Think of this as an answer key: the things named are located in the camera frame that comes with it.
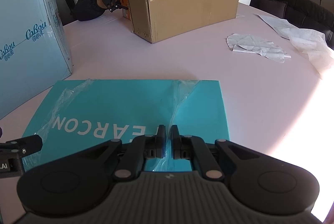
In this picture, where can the light blue tissue carton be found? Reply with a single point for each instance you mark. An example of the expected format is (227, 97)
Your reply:
(34, 51)

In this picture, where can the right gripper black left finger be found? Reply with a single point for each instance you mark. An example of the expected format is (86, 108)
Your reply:
(141, 149)

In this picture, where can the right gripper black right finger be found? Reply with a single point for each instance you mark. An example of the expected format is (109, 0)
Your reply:
(194, 149)

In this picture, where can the clear plastic tape strip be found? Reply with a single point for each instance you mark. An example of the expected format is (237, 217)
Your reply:
(181, 91)

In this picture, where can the teal patterned gift box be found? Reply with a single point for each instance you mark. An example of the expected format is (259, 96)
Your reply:
(76, 115)

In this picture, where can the orange small box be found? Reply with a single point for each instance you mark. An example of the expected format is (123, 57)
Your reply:
(126, 9)

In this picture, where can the black sofa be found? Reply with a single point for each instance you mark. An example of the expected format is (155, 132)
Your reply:
(304, 14)

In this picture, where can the crumpled white paper sheet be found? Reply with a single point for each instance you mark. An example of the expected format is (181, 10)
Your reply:
(246, 43)

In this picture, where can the white wrapping paper pile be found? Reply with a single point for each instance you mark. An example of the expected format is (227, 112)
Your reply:
(309, 42)

